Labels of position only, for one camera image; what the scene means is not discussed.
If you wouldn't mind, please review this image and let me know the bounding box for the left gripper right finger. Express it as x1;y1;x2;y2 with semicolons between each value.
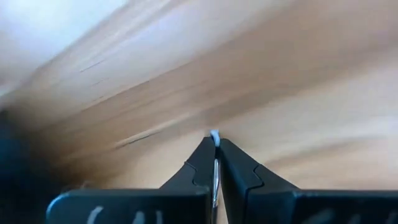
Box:
216;138;398;224

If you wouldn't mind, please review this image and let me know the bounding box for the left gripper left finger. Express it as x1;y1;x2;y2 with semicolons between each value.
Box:
45;136;217;224

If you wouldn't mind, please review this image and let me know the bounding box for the black silver-ferrule powder brush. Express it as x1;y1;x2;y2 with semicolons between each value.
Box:
210;129;221;224

